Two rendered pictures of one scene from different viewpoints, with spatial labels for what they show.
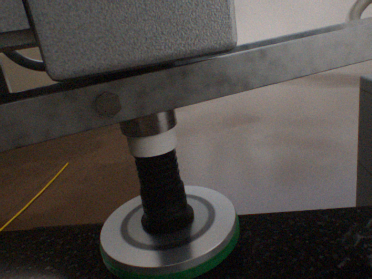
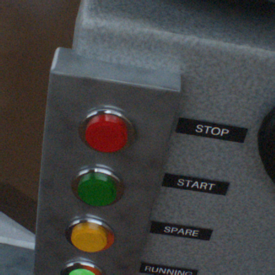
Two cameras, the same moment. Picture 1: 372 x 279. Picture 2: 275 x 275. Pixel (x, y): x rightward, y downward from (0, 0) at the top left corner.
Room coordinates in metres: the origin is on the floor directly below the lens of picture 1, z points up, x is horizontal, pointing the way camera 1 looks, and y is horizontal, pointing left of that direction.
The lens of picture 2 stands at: (0.90, 0.09, 1.78)
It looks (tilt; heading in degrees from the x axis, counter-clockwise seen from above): 42 degrees down; 190
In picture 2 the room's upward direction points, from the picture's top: 12 degrees clockwise
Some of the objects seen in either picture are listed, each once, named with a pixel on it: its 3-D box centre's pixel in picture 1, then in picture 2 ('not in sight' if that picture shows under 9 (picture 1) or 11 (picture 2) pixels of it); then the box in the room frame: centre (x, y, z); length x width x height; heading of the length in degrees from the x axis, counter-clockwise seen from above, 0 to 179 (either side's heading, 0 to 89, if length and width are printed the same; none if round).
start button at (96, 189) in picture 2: not in sight; (97, 189); (0.57, 0.01, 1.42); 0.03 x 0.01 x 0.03; 104
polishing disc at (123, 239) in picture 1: (168, 221); not in sight; (0.42, 0.05, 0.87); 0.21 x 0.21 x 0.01
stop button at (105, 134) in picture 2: not in sight; (106, 133); (0.57, 0.01, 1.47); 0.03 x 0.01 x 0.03; 104
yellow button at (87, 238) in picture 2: not in sight; (89, 237); (0.57, 0.01, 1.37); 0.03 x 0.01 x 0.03; 104
